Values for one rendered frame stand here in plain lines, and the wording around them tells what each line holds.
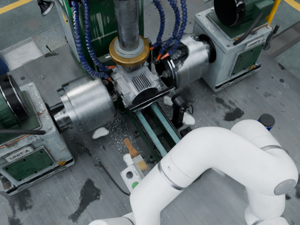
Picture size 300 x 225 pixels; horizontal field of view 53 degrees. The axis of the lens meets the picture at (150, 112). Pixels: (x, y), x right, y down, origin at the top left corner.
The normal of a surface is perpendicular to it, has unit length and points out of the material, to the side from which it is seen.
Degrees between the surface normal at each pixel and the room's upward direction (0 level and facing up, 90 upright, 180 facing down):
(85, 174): 0
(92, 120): 73
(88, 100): 28
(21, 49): 0
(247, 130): 33
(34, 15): 0
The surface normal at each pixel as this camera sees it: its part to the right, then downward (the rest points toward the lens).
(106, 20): 0.50, 0.75
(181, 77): 0.47, 0.57
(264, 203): -0.30, 0.56
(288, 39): 0.00, -0.51
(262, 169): -0.39, 0.05
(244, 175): -0.50, 0.45
